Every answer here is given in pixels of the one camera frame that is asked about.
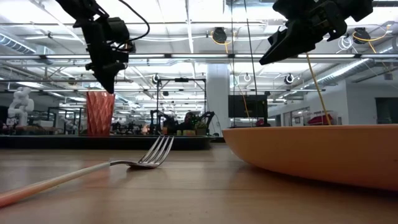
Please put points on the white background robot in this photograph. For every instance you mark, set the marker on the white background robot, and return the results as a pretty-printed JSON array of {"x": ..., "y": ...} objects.
[{"x": 20, "y": 107}]

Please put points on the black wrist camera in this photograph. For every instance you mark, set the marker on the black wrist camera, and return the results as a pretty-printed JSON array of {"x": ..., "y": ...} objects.
[
  {"x": 118, "y": 30},
  {"x": 289, "y": 7}
]

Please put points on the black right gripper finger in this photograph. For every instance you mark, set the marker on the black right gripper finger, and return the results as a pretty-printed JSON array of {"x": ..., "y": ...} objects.
[
  {"x": 292, "y": 43},
  {"x": 276, "y": 36}
]

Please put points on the red storage bin rack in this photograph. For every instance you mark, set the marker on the red storage bin rack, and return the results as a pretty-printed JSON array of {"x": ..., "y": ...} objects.
[{"x": 320, "y": 119}]

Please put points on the black background rig frame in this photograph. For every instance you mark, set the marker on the black background rig frame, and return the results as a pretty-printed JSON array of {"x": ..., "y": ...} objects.
[{"x": 157, "y": 102}]

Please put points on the black background robot arm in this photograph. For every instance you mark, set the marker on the black background robot arm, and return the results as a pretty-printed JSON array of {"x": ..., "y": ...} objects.
[{"x": 206, "y": 117}]

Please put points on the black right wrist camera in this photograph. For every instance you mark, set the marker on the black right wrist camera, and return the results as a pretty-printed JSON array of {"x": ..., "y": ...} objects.
[{"x": 289, "y": 7}]

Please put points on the red translucent faceted cup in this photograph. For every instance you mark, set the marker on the red translucent faceted cup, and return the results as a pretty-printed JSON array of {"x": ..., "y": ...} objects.
[{"x": 100, "y": 113}]

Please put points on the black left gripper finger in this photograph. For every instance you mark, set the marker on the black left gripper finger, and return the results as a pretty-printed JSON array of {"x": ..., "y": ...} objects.
[{"x": 109, "y": 77}]

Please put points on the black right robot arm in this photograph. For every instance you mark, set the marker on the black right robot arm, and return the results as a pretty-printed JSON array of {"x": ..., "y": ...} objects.
[{"x": 357, "y": 7}]

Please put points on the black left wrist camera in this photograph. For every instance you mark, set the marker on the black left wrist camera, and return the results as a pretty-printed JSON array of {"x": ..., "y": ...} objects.
[{"x": 118, "y": 30}]

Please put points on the orange round plate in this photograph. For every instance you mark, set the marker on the orange round plate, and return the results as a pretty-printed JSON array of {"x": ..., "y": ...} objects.
[{"x": 311, "y": 152}]

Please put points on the black monitor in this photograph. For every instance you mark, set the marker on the black monitor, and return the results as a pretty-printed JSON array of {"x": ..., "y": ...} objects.
[{"x": 247, "y": 106}]

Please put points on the white building pillar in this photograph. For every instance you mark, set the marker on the white building pillar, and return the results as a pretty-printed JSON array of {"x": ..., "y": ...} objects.
[{"x": 218, "y": 99}]

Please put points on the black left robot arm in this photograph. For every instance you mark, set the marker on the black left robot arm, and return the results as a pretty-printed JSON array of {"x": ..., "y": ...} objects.
[{"x": 81, "y": 7}]

